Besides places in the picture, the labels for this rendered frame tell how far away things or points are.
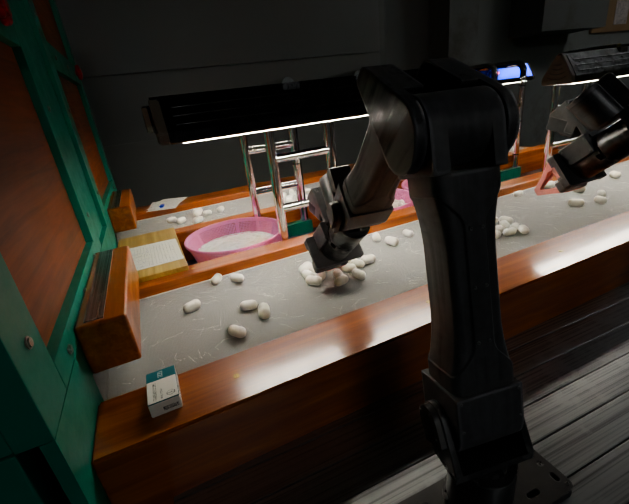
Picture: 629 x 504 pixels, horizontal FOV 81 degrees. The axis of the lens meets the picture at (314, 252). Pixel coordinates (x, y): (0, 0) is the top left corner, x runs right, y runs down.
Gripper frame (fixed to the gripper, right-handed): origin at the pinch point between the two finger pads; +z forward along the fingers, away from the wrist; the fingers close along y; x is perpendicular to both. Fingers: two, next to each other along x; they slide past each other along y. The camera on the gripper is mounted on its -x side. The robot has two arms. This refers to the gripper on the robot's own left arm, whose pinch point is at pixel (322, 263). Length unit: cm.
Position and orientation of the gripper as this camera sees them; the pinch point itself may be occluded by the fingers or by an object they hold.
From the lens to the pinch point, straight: 78.3
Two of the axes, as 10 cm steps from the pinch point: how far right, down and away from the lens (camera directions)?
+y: -9.0, 2.6, -3.5
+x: 3.6, 8.9, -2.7
